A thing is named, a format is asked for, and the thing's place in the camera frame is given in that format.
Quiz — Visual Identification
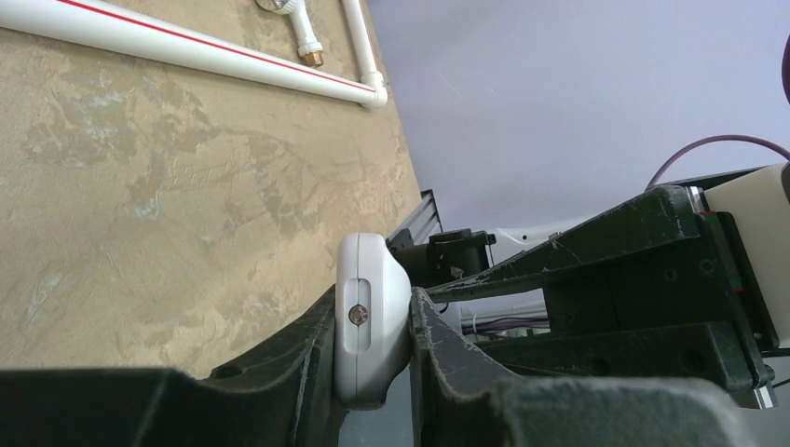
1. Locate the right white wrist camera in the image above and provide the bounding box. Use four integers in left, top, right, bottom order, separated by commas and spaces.
704, 163, 789, 348

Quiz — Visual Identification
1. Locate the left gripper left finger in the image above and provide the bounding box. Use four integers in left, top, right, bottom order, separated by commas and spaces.
1, 291, 340, 446

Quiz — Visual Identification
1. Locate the aluminium extrusion rail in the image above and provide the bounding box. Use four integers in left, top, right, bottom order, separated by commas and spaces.
388, 189, 443, 244

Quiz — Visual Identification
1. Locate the white PVC tap fitting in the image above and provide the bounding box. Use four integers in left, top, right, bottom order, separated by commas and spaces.
255, 0, 324, 68

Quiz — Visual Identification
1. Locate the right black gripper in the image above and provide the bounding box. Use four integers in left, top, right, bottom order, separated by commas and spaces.
426, 186, 778, 409

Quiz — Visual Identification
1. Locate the white remote control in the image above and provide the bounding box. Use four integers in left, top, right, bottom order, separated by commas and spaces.
333, 233, 412, 409

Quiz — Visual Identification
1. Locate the white PVC pipe frame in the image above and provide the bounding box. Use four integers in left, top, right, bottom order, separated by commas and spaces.
1, 1, 388, 109

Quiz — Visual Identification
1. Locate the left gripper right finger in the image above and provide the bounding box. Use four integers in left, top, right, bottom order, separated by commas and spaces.
409, 288, 756, 446

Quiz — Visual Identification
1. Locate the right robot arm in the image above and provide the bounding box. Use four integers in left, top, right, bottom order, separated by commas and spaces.
388, 185, 779, 408

